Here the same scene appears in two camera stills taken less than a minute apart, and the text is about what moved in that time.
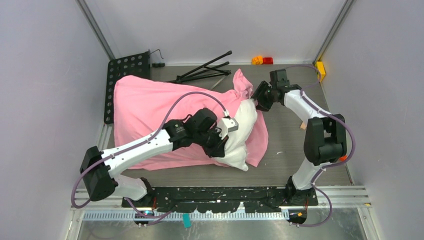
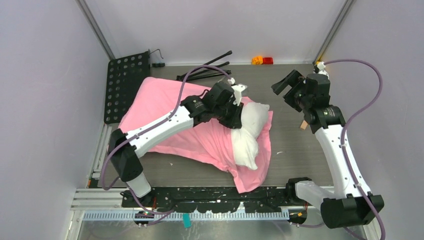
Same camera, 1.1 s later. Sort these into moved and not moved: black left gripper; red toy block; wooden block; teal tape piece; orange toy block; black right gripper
Moved: black right gripper; black left gripper
Not moved: teal tape piece; wooden block; orange toy block; red toy block
